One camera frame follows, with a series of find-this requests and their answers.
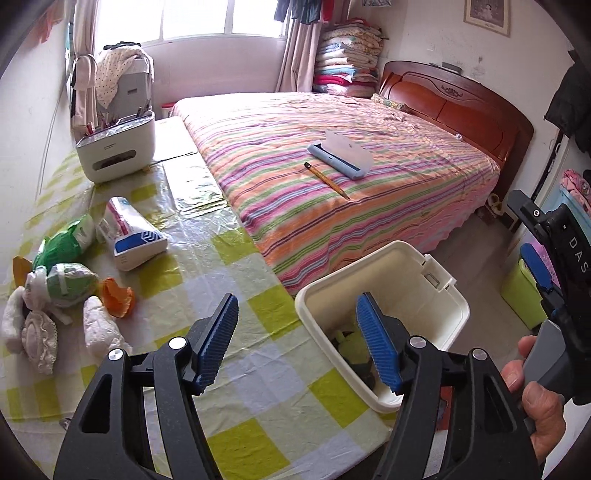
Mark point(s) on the white red blue tissue pack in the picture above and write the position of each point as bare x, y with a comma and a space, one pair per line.
131, 238

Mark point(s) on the blue pencil case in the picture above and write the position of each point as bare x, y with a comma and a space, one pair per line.
344, 155

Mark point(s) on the green plastic bag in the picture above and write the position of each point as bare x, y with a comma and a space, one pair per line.
66, 245

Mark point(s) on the person's right hand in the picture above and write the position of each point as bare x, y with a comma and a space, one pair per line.
543, 406

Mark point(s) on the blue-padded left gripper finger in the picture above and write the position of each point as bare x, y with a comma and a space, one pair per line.
487, 438
107, 437

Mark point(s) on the stack of folded quilts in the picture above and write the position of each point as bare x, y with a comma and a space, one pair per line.
347, 60

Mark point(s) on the framed wall picture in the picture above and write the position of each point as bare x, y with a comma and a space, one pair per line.
492, 15

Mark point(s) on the white plastic trash bin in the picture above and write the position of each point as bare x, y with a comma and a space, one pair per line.
406, 284

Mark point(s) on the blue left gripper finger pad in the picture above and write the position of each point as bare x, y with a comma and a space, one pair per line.
536, 266

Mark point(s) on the white desktop organizer box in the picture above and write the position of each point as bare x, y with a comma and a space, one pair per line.
119, 150

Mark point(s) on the lace-trimmed grey cap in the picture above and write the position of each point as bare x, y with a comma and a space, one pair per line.
39, 339

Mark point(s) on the wooden headboard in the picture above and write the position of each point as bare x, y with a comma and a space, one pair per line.
462, 106

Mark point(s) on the hanging dark clothes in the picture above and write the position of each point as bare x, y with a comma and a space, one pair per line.
305, 11

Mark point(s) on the green white wrapped bag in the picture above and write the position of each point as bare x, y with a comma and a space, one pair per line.
63, 286

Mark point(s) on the pink curtain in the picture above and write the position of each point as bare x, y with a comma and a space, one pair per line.
298, 64

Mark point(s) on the green storage bin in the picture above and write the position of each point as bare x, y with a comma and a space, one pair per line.
519, 291

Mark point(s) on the yellow pencil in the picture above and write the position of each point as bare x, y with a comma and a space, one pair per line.
326, 180

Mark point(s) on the orange paper wrapper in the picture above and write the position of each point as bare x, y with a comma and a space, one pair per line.
119, 301

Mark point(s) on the grey cabinet with clothes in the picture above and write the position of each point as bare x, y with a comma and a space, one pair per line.
115, 84

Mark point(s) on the striped bed cover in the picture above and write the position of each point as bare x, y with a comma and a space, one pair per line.
424, 184

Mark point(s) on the white fluffy cloth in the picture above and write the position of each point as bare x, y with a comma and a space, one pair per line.
101, 333

